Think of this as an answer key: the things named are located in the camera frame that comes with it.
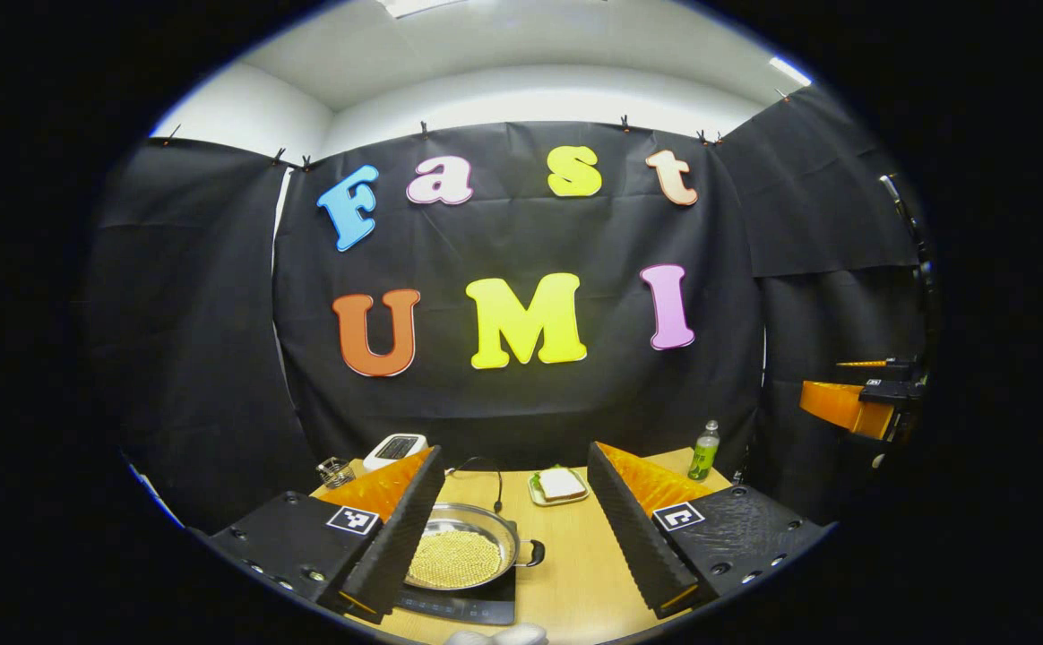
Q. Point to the steel pot with beans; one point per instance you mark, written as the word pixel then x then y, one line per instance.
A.
pixel 477 520

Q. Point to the white bread sandwich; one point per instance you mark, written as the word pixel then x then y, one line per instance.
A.
pixel 562 484

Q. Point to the ceiling light panel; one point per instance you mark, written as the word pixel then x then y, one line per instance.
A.
pixel 790 71
pixel 418 7

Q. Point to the green drink bottle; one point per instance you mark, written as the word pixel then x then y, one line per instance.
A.
pixel 703 457

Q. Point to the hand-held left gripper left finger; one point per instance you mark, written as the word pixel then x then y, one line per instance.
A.
pixel 396 537

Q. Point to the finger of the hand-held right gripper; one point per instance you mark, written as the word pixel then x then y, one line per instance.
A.
pixel 831 403
pixel 898 367

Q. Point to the black induction cooktop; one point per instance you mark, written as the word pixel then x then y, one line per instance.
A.
pixel 468 605

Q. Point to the pale green small plate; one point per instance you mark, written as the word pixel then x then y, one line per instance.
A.
pixel 535 493

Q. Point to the row of black cloth clips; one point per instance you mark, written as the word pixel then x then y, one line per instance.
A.
pixel 424 128

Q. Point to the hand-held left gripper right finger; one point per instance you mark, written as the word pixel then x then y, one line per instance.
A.
pixel 633 537

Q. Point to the black stand pole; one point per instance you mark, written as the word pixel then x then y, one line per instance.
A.
pixel 916 242

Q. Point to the black backdrop cloth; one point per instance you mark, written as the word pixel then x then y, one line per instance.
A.
pixel 504 242

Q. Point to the white box appliance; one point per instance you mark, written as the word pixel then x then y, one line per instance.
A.
pixel 396 445

